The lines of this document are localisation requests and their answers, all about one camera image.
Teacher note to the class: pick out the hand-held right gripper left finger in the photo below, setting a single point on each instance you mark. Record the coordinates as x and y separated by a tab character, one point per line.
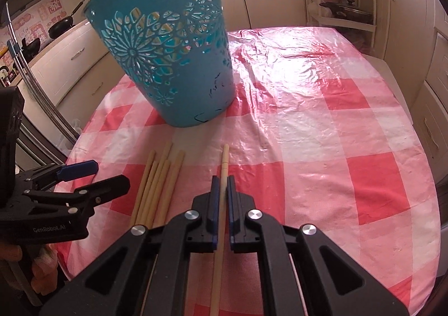
214	197

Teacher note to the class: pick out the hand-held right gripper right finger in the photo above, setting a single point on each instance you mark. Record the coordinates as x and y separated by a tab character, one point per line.
231	197

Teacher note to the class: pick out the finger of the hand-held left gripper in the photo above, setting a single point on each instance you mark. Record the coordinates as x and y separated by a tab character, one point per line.
78	169
105	188

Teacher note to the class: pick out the slender wooden chopstick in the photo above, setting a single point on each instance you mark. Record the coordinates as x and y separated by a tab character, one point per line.
225	162

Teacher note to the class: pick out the bundle of wooden chopsticks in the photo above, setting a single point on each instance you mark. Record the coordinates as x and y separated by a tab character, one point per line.
154	190

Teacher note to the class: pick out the blue perforated plastic basket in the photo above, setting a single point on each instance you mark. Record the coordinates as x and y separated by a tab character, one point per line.
175	109

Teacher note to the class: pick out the person's left hand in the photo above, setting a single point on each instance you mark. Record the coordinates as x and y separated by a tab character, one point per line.
9	253

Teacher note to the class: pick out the crumpled clear plastic bag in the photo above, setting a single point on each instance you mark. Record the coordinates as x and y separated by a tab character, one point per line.
70	134

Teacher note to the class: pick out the red white checked tablecloth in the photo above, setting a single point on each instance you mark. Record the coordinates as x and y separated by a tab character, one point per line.
315	127

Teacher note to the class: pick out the small black pan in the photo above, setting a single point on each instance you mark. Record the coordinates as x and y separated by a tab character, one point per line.
30	49

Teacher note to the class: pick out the black wok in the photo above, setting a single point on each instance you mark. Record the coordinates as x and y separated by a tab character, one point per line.
61	29

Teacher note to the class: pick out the white step stool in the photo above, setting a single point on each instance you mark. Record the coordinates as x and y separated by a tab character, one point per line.
386	72

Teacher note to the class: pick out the dark lidded pan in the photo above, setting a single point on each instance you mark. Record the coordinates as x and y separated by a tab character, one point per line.
350	15

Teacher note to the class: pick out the white trolley rack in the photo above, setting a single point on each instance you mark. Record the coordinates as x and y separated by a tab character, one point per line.
370	11

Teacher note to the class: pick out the cream kitchen drawer cabinets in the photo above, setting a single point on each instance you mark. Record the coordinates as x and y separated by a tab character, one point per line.
413	22

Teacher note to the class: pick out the grey sliding door frame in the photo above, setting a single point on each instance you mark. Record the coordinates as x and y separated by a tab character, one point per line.
42	92

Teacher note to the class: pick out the pink wall stickers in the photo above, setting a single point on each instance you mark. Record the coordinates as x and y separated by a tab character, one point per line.
45	11

